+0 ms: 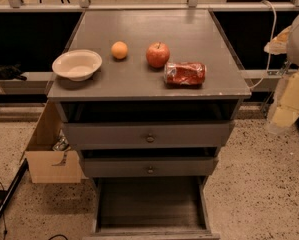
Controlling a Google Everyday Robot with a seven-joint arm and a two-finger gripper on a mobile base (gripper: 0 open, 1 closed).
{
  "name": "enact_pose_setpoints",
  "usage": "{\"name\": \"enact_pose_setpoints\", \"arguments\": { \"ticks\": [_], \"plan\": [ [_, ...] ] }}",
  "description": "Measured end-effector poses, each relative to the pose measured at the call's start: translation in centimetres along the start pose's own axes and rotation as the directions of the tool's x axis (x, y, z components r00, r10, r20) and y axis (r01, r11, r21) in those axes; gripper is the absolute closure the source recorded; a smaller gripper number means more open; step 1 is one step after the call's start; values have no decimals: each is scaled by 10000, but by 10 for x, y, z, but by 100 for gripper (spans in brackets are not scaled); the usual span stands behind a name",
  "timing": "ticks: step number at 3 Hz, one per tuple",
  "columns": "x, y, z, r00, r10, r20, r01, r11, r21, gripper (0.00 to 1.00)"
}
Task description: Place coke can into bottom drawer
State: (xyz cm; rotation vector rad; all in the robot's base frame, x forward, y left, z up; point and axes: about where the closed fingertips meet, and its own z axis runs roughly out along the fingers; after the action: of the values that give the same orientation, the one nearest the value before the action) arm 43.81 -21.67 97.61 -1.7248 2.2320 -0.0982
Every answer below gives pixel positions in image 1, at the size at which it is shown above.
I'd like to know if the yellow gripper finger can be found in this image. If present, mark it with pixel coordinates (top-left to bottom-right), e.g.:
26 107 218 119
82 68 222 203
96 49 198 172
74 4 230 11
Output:
264 26 291 55
266 70 299 134

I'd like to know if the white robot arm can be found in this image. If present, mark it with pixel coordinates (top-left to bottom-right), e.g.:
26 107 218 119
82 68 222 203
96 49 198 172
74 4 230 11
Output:
264 15 299 134

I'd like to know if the grey wooden drawer cabinet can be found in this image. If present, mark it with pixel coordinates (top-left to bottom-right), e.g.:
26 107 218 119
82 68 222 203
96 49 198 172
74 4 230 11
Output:
46 9 253 240

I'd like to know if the grey middle drawer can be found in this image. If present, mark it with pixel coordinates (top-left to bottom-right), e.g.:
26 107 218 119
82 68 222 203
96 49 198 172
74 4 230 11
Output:
81 157 218 178

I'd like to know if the grey open bottom drawer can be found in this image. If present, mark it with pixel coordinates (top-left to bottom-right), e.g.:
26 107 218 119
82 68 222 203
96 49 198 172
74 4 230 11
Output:
82 176 220 240

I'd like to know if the grey top drawer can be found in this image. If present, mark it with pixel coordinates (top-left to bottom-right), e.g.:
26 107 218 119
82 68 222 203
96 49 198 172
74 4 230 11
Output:
62 121 234 150

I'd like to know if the red apple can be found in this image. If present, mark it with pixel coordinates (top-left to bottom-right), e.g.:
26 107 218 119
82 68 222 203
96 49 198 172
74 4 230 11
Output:
146 42 170 68

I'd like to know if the orange fruit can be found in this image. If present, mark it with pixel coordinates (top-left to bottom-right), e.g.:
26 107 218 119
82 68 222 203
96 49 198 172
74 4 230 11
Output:
111 41 128 59

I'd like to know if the white bowl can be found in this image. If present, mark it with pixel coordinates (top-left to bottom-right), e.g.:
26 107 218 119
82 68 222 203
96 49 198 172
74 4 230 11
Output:
52 49 102 81

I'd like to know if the cardboard box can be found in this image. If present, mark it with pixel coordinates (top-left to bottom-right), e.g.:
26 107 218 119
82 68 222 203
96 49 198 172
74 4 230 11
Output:
24 102 83 183

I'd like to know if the black bag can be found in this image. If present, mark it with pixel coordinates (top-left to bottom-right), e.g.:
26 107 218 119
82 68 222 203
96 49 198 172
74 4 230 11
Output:
0 64 27 81

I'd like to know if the black floor bar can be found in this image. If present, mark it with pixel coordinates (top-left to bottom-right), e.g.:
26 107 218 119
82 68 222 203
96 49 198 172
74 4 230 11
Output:
0 160 28 219

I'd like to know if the white cable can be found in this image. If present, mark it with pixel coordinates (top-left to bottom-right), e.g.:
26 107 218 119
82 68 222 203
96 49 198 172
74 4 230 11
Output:
249 0 278 92

